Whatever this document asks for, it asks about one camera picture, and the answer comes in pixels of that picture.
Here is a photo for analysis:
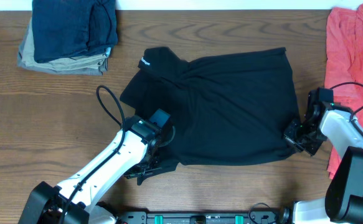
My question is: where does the black t-shirt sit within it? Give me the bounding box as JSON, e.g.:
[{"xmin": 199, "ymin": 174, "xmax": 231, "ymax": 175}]
[{"xmin": 120, "ymin": 47, "xmax": 299, "ymax": 178}]

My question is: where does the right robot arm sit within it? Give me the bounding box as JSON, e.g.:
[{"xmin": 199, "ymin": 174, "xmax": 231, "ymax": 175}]
[{"xmin": 278, "ymin": 92, "xmax": 363, "ymax": 223}]

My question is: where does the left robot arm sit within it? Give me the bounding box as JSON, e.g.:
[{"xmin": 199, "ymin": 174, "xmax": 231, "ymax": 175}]
[{"xmin": 19, "ymin": 110, "xmax": 175, "ymax": 223}]

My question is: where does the folded khaki garment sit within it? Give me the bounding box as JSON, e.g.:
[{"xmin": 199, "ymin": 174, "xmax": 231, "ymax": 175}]
[{"xmin": 21, "ymin": 26, "xmax": 108, "ymax": 70}]

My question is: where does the red-orange t-shirt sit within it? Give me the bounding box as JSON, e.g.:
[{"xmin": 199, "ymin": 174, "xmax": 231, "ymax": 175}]
[{"xmin": 323, "ymin": 2, "xmax": 363, "ymax": 191}]

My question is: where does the folded grey garment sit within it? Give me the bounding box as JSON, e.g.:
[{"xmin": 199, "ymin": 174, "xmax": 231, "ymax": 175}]
[{"xmin": 17, "ymin": 20, "xmax": 111, "ymax": 76}]

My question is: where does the folded navy blue garment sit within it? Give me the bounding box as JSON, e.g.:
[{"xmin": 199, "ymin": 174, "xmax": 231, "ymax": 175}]
[{"xmin": 32, "ymin": 0, "xmax": 118, "ymax": 63}]

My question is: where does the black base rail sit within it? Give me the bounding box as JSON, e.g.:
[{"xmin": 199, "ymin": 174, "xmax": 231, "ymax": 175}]
[{"xmin": 116, "ymin": 203, "xmax": 292, "ymax": 224}]

